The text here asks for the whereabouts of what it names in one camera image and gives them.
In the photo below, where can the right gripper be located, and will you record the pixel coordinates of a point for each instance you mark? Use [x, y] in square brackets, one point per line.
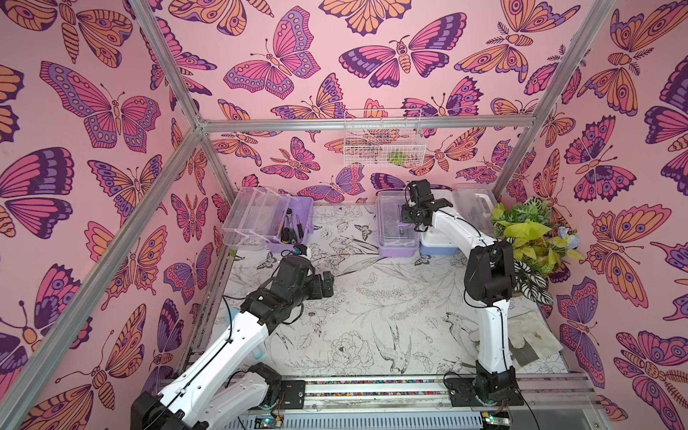
[411, 212]

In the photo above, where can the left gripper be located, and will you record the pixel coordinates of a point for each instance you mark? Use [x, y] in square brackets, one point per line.
[328, 286]

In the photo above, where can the white toolbox clear lid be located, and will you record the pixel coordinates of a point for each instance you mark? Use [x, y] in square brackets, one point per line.
[475, 204]

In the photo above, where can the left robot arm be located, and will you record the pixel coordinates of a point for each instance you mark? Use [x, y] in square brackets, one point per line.
[215, 390]

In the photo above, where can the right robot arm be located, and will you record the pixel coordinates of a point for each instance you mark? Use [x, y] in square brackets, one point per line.
[488, 283]

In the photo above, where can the potted green plant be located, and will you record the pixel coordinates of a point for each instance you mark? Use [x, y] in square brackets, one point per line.
[542, 248]

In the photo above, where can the work glove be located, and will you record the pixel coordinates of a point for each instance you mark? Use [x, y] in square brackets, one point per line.
[533, 347]

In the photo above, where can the white wire basket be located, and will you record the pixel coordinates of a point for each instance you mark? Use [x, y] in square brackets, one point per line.
[383, 141]

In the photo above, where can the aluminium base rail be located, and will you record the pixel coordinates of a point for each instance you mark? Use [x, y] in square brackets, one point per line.
[541, 401]

